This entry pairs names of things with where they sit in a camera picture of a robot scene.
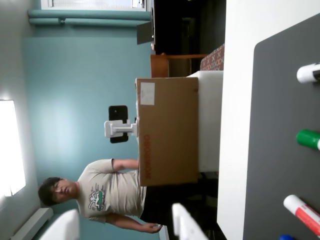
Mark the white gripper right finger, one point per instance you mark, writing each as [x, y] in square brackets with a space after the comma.
[185, 222]

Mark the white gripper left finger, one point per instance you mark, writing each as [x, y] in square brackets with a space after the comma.
[66, 227]

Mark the person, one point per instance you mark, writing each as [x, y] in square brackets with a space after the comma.
[120, 190]

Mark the brown cardboard box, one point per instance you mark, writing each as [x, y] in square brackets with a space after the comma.
[170, 130]

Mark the black smartphone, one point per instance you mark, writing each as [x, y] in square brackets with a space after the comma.
[117, 112]

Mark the blue dry-erase marker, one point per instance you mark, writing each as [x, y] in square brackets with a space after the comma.
[286, 237]

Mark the grey flat board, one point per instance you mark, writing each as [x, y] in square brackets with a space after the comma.
[144, 33]

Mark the long white ceiling housing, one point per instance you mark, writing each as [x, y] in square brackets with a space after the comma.
[32, 223]

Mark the person's hand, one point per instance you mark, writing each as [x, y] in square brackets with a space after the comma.
[151, 228]

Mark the dark grey mat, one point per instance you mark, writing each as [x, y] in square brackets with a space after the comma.
[275, 125]

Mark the white foam box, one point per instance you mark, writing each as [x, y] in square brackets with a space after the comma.
[210, 120]

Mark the green dry-erase marker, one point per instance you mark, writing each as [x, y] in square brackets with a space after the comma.
[307, 138]

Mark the white phone stand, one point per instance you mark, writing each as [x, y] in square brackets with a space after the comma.
[120, 128]

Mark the black dry-erase marker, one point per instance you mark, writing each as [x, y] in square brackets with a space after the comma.
[305, 73]

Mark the red dry-erase marker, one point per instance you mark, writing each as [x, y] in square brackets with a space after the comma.
[300, 212]

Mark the wooden chair patterned cushion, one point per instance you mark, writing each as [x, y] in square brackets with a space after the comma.
[212, 61]

